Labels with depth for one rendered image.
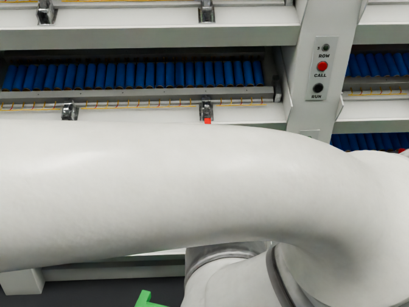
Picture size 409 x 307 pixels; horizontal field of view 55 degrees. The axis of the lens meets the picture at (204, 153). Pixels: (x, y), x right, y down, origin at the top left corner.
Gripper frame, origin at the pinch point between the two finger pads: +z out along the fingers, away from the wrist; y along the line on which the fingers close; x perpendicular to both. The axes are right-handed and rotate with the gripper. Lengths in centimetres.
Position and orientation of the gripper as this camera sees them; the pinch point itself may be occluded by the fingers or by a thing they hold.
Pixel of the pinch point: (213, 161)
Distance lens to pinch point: 61.2
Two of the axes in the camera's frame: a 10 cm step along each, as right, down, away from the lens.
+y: 10.0, -0.1, 0.4
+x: 0.1, -8.8, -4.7
